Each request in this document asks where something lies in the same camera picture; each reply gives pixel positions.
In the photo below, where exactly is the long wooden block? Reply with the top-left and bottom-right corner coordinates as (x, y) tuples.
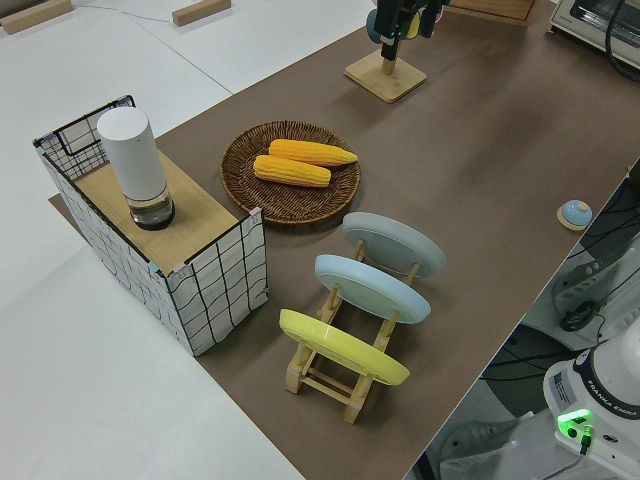
(0, 0), (73, 35)

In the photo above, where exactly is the black hanging cable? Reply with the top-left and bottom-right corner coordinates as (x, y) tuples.
(603, 0), (640, 84)

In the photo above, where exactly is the white toaster oven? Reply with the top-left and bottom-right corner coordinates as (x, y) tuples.
(544, 0), (640, 57)

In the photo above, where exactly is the wire grid wooden shelf box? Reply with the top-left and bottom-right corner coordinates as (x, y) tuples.
(33, 94), (270, 357)

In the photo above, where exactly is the grey plate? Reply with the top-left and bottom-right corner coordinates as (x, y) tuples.
(342, 211), (447, 281)

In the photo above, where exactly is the blue mug yellow inside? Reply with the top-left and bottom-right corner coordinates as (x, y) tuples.
(366, 7), (422, 42)

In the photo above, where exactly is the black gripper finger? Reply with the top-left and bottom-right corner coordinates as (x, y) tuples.
(421, 0), (444, 39)
(375, 0), (402, 40)

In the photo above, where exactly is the brown wicker basket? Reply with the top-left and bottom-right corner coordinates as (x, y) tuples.
(220, 120), (362, 228)

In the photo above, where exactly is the short wooden block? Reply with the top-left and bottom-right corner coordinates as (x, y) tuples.
(171, 0), (233, 26)

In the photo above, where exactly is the wooden plate rack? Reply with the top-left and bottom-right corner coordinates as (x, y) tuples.
(285, 238), (421, 425)

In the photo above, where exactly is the brown table mat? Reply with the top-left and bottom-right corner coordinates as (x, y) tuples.
(48, 0), (640, 480)

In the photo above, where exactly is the yellow corn cob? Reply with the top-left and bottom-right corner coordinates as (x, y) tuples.
(268, 139), (360, 168)
(253, 154), (333, 189)

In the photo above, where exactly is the yellow plate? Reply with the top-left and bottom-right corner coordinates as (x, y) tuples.
(278, 308), (411, 386)

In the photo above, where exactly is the black coiled cable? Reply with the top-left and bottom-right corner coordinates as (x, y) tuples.
(559, 299), (609, 334)

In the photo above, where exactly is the wooden mug tree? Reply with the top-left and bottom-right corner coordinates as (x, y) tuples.
(344, 37), (428, 105)

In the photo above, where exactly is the small blue service bell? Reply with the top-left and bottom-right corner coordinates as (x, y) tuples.
(556, 199), (594, 231)

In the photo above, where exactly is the light blue plate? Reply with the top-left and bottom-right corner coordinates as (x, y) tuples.
(314, 254), (432, 325)

